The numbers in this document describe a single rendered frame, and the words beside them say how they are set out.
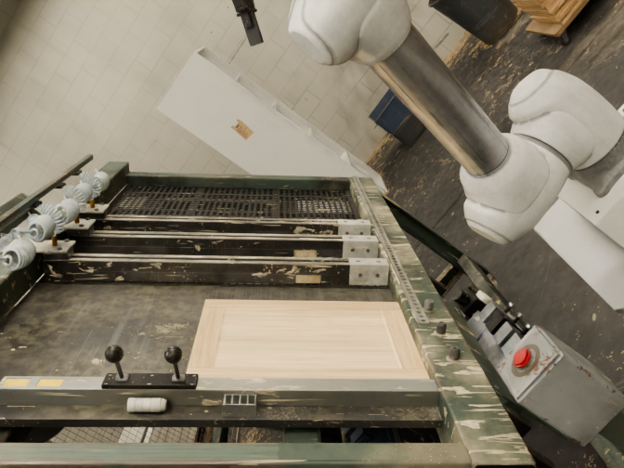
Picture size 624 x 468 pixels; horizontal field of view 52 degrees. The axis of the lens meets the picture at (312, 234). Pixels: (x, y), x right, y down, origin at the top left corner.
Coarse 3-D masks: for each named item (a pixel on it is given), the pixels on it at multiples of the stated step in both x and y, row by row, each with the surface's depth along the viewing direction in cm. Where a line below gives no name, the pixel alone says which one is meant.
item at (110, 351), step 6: (108, 348) 128; (114, 348) 128; (120, 348) 129; (108, 354) 128; (114, 354) 128; (120, 354) 128; (108, 360) 128; (114, 360) 128; (120, 360) 129; (120, 366) 133; (120, 372) 134; (120, 378) 136; (126, 378) 136
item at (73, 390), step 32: (0, 384) 135; (32, 384) 135; (64, 384) 136; (96, 384) 136; (224, 384) 138; (256, 384) 139; (288, 384) 139; (320, 384) 140; (352, 384) 140; (384, 384) 141; (416, 384) 141
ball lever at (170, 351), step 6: (168, 348) 129; (174, 348) 129; (180, 348) 130; (168, 354) 128; (174, 354) 128; (180, 354) 129; (168, 360) 129; (174, 360) 128; (174, 366) 133; (174, 378) 137; (180, 378) 137
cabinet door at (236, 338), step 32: (224, 320) 173; (256, 320) 173; (288, 320) 174; (320, 320) 175; (352, 320) 175; (384, 320) 176; (192, 352) 155; (224, 352) 156; (256, 352) 157; (288, 352) 158; (320, 352) 158; (352, 352) 159; (384, 352) 159; (416, 352) 159
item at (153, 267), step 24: (48, 240) 200; (72, 240) 201; (48, 264) 196; (72, 264) 196; (96, 264) 196; (120, 264) 197; (144, 264) 197; (168, 264) 198; (192, 264) 198; (216, 264) 198; (240, 264) 199; (264, 264) 199; (288, 264) 200; (312, 264) 200; (336, 264) 200; (360, 264) 201; (384, 264) 202
